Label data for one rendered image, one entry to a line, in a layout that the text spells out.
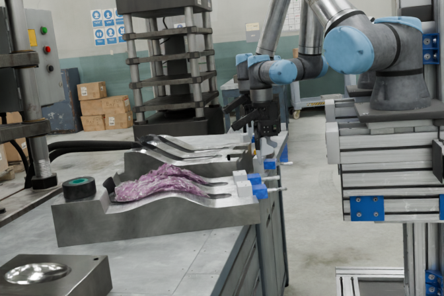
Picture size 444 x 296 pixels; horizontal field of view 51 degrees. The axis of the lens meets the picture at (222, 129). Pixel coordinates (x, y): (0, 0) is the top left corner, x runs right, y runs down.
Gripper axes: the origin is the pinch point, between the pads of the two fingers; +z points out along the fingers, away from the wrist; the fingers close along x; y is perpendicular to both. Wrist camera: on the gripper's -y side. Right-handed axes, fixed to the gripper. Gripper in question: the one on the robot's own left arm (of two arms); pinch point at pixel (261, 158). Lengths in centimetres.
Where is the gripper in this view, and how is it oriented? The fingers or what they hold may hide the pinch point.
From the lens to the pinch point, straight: 160.6
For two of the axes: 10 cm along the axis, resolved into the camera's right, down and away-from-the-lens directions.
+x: 2.7, -2.0, 9.4
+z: 1.0, 9.8, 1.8
